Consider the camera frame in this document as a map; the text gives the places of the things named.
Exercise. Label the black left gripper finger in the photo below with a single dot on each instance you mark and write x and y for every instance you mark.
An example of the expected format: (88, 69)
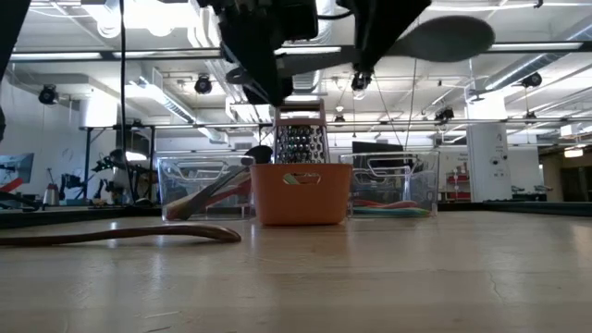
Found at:
(263, 74)

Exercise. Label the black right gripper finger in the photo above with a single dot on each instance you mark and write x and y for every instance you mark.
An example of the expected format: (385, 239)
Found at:
(379, 23)

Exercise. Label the blue-grey silicone spoon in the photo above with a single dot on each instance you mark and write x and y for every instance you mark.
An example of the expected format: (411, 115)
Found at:
(444, 39)

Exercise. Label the wooden slotted spatula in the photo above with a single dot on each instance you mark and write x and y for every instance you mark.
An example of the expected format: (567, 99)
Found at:
(173, 210)

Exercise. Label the pink silicone spatula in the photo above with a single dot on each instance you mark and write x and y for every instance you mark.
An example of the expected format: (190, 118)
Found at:
(393, 204)

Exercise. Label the black background robot arm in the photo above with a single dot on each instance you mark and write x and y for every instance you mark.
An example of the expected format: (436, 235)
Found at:
(74, 185)

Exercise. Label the black ceiling spotlight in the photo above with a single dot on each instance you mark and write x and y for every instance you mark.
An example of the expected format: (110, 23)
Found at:
(532, 80)
(444, 114)
(203, 85)
(48, 94)
(363, 82)

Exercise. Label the pink metal box grater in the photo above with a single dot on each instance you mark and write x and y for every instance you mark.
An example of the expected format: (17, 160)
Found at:
(300, 143)

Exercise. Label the clear plastic bin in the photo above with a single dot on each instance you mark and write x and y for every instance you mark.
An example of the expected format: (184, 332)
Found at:
(393, 180)
(194, 176)

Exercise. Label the black flat screen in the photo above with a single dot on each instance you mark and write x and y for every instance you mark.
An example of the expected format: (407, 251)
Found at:
(377, 148)

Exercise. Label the orange plastic bin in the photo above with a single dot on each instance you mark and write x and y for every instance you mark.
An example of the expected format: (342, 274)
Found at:
(300, 203)

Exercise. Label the black overhead light bar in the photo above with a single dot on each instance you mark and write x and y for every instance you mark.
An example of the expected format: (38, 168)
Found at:
(106, 55)

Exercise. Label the brown wooden spoon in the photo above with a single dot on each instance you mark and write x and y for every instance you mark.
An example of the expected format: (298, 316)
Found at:
(194, 230)

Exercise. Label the white square column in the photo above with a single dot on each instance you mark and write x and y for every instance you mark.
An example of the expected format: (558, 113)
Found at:
(488, 162)

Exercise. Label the person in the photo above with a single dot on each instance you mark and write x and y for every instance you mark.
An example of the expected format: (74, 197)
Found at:
(124, 182)

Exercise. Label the silver kettle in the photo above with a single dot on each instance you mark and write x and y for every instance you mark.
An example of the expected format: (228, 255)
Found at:
(51, 196)

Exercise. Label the computer monitor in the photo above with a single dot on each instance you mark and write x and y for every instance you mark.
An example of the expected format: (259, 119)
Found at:
(16, 166)

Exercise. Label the red bar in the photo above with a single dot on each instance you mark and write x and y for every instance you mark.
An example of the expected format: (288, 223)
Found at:
(11, 186)

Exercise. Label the silver ventilation duct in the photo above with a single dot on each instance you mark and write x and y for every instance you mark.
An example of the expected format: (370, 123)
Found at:
(307, 81)

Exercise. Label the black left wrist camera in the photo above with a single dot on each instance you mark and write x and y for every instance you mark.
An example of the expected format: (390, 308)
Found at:
(296, 18)

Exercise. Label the black metal frame stand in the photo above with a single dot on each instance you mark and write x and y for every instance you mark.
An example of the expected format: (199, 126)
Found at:
(87, 162)

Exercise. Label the black table frame rail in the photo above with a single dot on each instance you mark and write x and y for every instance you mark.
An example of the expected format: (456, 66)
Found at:
(92, 215)

